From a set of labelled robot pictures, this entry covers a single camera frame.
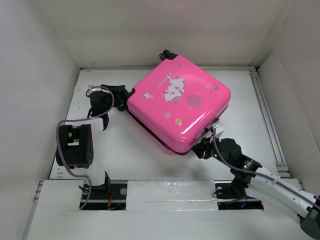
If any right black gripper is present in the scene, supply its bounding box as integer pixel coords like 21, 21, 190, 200
190, 134, 233, 168

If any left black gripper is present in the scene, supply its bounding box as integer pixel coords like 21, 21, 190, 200
100, 85, 126, 114

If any pink hard-shell suitcase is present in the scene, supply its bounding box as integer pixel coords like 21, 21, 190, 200
126, 49, 231, 155

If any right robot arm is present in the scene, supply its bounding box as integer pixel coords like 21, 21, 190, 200
192, 136, 320, 240

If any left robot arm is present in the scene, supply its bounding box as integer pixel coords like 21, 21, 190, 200
55, 84, 130, 195

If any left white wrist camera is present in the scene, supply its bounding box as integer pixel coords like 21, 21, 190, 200
85, 85, 100, 98

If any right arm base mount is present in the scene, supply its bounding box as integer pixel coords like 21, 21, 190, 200
212, 178, 264, 210

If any aluminium rail right side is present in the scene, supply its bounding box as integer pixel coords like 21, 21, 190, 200
249, 67, 292, 179

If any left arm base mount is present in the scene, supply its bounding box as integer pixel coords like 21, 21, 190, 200
82, 180, 128, 211

